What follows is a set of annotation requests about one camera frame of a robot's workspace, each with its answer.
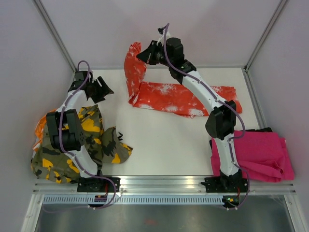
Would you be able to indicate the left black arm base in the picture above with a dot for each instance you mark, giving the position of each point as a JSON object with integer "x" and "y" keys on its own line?
{"x": 98, "y": 185}

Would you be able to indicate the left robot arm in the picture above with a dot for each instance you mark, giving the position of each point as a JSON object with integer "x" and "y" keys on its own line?
{"x": 65, "y": 129}

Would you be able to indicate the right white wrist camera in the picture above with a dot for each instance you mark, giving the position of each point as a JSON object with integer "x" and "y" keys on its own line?
{"x": 164, "y": 36}

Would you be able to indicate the orange white tie-dye trousers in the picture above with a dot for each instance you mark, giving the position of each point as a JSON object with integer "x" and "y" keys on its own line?
{"x": 169, "y": 98}

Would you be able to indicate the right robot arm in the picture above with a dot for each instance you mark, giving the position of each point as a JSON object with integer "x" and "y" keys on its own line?
{"x": 222, "y": 113}

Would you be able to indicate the pink folded trousers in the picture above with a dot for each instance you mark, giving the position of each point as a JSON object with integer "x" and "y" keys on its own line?
{"x": 252, "y": 154}

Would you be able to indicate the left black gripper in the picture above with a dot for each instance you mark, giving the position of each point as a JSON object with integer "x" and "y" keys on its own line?
{"x": 104, "y": 91}

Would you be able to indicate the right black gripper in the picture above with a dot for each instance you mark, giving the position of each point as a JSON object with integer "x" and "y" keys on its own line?
{"x": 148, "y": 54}

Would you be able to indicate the slotted white cable duct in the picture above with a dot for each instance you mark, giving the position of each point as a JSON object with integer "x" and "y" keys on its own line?
{"x": 136, "y": 199}

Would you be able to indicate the orange plastic bag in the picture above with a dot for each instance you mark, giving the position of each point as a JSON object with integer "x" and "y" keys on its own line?
{"x": 39, "y": 133}

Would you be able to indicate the camouflage trousers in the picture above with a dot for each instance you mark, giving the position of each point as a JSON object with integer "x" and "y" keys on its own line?
{"x": 103, "y": 146}

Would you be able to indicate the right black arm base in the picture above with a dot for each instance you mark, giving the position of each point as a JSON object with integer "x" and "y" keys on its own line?
{"x": 223, "y": 184}

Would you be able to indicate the aluminium frame rail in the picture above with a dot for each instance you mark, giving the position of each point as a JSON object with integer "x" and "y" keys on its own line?
{"x": 165, "y": 185}

